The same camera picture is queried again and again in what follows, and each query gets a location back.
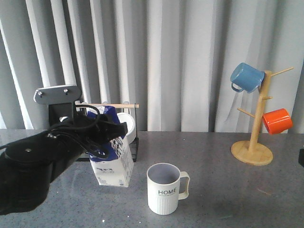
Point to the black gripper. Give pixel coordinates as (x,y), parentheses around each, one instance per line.
(95,130)

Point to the blue white milk carton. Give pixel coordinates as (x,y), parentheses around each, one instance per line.
(117,168)

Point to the white HOME mug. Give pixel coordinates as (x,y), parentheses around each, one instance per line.
(166,185)

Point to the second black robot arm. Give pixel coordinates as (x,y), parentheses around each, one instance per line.
(301,157)

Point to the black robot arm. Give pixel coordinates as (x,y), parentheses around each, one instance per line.
(28,166)

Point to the white ribbed hanging mug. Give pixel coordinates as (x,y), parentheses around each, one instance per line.
(130,121)

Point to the grey pleated curtain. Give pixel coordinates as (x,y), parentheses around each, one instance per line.
(172,57)

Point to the wooden mug tree stand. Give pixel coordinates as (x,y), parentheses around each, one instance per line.
(251,152)

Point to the blue enamel mug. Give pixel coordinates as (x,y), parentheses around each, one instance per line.
(246,78)

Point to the orange enamel mug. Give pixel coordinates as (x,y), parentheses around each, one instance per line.
(277,121)

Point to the black wire mug rack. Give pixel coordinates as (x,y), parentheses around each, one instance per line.
(132,111)

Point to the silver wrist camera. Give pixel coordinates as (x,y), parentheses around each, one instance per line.
(59,94)

